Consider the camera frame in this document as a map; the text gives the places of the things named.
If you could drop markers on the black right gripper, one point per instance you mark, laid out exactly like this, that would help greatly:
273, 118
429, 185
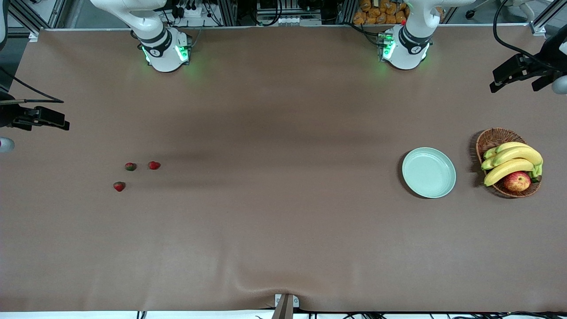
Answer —
6, 116

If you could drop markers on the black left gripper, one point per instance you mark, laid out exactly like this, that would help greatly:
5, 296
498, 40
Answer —
547, 60

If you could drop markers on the red strawberry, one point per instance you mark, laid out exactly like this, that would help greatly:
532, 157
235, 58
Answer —
154, 165
130, 166
119, 186

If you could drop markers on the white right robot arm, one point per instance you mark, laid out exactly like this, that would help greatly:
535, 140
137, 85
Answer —
161, 53

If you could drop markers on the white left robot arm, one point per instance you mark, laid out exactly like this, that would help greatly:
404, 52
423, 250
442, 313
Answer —
405, 48

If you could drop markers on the pale green round plate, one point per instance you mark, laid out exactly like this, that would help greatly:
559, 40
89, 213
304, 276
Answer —
429, 173

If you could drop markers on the brown wicker basket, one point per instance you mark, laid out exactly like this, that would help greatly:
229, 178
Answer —
491, 139

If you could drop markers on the yellow banana bunch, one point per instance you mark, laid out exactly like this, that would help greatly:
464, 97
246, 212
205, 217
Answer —
516, 154

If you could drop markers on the office chair base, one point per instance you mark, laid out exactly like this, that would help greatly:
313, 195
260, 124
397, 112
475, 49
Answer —
469, 13

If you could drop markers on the red apple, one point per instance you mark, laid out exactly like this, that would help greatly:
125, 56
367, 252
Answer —
517, 181

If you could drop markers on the orange snack bags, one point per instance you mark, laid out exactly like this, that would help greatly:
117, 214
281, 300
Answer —
376, 13

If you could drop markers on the white power strip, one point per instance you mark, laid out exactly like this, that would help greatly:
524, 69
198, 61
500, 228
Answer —
297, 20
188, 12

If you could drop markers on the brown table cloth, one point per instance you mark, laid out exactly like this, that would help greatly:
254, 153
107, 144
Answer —
266, 221

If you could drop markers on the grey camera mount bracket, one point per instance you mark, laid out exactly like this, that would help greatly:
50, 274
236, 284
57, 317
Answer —
284, 306

